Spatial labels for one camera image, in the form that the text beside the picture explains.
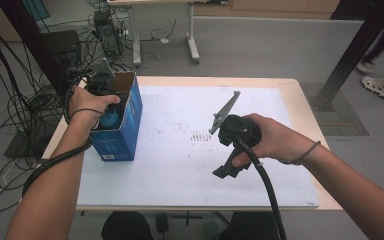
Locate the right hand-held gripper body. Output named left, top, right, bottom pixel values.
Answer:
left=208, top=90, right=263, bottom=149

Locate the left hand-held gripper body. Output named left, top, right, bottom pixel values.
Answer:
left=85, top=59, right=118, bottom=98

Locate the blue bottle with white cap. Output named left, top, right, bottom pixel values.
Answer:
left=98, top=106, right=121, bottom=130

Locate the blue cardboard box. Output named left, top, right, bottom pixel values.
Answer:
left=89, top=70, right=144, bottom=163

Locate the person's left hand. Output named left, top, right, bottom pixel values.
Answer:
left=67, top=85, right=122, bottom=127

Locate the person's right hand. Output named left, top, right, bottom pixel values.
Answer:
left=230, top=112, right=309, bottom=168

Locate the white table mat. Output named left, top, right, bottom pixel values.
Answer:
left=76, top=85, right=320, bottom=208

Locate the computer tower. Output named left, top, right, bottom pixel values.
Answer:
left=93, top=9, right=124, bottom=58

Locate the black equipment case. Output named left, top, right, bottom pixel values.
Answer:
left=41, top=29, right=83, bottom=68

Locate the person's right leg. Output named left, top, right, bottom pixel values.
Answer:
left=218, top=211, right=281, bottom=240

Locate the person's leg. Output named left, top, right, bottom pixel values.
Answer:
left=363, top=6, right=384, bottom=64
left=218, top=211, right=281, bottom=240
left=100, top=211, right=154, bottom=240

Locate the person's left leg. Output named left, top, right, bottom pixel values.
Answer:
left=100, top=211, right=154, bottom=240

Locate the wooden cabinet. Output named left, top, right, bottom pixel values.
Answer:
left=193, top=0, right=341, bottom=20

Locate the black left wrist hair tie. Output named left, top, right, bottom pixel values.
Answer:
left=69, top=107, right=105, bottom=130

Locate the black wrist hair tie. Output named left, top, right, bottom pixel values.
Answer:
left=69, top=107, right=105, bottom=130
left=278, top=140, right=323, bottom=166

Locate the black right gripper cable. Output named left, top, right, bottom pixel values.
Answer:
left=228, top=132, right=288, bottom=240

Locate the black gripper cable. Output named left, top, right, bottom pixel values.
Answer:
left=20, top=75, right=96, bottom=198
left=228, top=132, right=288, bottom=240

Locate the black right wrist hair tie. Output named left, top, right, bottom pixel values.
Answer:
left=278, top=140, right=323, bottom=166

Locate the black metal post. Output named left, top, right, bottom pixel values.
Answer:
left=0, top=0, right=74, bottom=98
left=309, top=0, right=384, bottom=113

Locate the tangle of black cables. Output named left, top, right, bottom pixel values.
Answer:
left=0, top=0, right=178, bottom=214

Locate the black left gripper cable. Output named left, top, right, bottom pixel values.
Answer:
left=20, top=75, right=96, bottom=198

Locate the white desk frame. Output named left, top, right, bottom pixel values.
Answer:
left=106, top=0, right=229, bottom=66

